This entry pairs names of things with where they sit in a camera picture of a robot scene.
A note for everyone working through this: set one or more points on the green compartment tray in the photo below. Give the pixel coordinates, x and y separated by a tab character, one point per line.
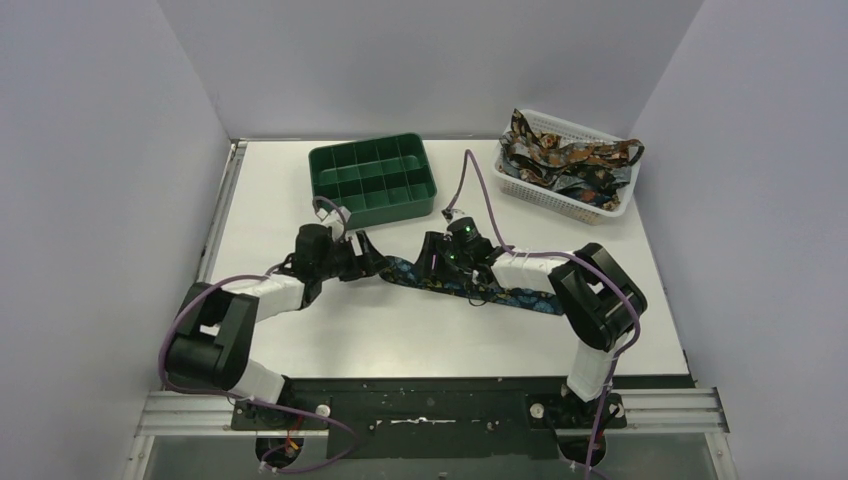
379	181

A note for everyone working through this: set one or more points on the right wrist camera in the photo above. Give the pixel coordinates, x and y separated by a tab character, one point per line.
452	215

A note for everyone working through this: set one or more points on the blue patterned tie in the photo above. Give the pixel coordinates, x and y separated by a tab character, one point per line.
401	272

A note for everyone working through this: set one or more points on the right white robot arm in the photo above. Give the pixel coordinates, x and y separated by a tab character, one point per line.
588	287

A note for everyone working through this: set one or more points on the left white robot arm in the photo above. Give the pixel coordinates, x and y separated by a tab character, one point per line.
207	348

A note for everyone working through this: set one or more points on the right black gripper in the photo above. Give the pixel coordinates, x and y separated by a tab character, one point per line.
434	245

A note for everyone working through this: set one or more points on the pile of patterned ties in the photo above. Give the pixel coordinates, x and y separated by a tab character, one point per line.
590	172

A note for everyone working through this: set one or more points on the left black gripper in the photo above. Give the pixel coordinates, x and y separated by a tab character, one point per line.
361	253

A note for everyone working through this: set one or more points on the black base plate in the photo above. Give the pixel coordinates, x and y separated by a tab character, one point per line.
532	417

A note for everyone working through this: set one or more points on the white plastic basket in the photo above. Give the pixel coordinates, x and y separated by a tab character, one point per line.
560	204

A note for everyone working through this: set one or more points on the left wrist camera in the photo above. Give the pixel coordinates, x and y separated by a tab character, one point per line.
336	221

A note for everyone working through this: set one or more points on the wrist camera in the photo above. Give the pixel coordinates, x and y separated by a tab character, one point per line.
336	221
452	215

